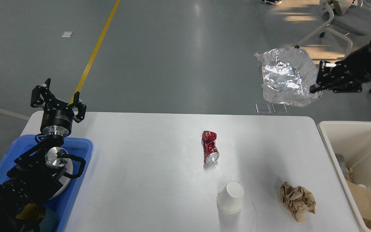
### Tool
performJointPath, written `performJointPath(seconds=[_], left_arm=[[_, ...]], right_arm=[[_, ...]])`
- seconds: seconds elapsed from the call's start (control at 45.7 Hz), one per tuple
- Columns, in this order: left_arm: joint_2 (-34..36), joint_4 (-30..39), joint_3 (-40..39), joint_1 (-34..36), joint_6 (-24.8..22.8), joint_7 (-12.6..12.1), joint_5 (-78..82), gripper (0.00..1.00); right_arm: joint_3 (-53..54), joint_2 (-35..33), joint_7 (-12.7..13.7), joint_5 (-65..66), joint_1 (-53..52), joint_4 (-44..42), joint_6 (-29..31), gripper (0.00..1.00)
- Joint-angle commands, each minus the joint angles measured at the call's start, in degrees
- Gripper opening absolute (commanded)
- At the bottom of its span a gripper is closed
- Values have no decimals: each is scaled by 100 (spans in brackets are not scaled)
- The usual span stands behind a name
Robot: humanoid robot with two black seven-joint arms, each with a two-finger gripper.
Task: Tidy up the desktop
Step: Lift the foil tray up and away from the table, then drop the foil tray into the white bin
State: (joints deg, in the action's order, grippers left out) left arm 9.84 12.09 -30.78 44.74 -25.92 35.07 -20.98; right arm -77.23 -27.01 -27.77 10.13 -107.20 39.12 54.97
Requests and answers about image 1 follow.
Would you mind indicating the white paper cup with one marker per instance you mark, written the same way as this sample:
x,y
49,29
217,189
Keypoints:
x,y
230,198

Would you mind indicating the floor outlet plate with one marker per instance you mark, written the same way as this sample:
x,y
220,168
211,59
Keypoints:
x,y
279,108
263,108

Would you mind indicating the aluminium foil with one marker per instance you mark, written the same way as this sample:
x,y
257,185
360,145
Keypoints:
x,y
287,75

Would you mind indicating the brown paper bag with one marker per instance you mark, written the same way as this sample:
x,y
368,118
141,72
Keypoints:
x,y
362,198

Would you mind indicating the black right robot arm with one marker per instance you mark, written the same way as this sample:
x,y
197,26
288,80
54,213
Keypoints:
x,y
346,75

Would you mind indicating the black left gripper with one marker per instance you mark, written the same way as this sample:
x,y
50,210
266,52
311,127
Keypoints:
x,y
56,120

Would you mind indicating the blue plastic tray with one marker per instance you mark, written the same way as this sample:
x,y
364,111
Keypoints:
x,y
63,203

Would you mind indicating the crushed red soda can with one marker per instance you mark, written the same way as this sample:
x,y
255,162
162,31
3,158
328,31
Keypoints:
x,y
211,154

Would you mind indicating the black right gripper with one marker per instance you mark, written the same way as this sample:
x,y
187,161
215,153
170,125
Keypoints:
x,y
332,76

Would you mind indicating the white plastic bin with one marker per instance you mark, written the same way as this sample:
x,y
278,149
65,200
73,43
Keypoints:
x,y
352,140

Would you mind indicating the grey office chair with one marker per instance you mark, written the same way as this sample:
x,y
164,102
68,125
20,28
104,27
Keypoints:
x,y
342,18

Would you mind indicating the dark teal mug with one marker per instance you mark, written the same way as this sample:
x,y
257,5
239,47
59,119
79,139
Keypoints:
x,y
37,218

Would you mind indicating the crumpled brown paper ball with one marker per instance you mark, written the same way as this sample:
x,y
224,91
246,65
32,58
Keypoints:
x,y
298,201

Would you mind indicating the pink plate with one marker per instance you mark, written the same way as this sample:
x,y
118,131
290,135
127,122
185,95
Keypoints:
x,y
64,183

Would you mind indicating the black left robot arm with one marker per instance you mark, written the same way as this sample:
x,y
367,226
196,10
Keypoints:
x,y
35,178

